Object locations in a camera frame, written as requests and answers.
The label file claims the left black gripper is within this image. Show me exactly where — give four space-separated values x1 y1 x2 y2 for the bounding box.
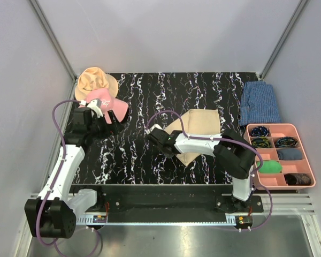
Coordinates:
88 110 124 140

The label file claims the beige cloth napkin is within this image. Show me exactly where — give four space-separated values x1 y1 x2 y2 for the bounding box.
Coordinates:
164 109 220 167

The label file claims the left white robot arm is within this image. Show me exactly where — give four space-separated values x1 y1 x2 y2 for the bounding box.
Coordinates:
24 107 129 239

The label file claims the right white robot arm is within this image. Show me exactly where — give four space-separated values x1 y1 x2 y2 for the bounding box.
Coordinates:
147 125 257 212

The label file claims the pink baseball cap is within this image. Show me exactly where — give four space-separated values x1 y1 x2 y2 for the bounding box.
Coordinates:
84 88 129 124

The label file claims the beige bucket hat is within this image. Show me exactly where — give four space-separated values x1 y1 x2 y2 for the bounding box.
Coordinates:
74 67 119 101

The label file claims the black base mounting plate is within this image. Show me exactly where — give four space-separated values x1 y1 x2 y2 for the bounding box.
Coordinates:
74 183 264 214

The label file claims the blue checkered folded cloth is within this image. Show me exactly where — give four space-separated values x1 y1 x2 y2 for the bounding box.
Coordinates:
239 81 281 126

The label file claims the green rolled sock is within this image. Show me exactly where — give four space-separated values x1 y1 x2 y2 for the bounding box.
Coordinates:
258 160 282 174

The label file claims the grey blue rolled sock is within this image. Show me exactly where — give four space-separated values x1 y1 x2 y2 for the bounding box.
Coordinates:
277 148 303 161

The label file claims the teal patterned rolled sock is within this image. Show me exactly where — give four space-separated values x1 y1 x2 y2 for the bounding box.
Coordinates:
274 137 299 148

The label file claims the pink divided organizer tray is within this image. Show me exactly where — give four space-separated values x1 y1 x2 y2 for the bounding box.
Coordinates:
244 123 316 190

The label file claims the dark patterned rolled sock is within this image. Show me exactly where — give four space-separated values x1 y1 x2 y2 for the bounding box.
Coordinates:
284 173 311 186

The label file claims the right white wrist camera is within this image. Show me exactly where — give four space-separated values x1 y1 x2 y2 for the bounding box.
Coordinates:
146 124 163 134

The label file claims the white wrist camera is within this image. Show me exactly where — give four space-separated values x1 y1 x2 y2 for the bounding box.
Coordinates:
80 99 104 118
146 124 163 134

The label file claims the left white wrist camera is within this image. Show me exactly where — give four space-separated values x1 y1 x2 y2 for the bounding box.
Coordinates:
80 99 104 118

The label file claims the slotted aluminium rail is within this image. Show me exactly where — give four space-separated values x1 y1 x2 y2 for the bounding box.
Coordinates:
75 192 314 230

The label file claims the aluminium frame post left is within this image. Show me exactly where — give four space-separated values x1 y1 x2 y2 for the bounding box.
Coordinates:
28 0 78 82

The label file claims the aluminium frame post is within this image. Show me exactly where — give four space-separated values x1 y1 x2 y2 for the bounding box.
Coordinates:
259 0 310 80
28 0 78 82

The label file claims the aluminium frame post right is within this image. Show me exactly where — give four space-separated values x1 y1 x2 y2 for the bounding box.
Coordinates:
259 0 310 80

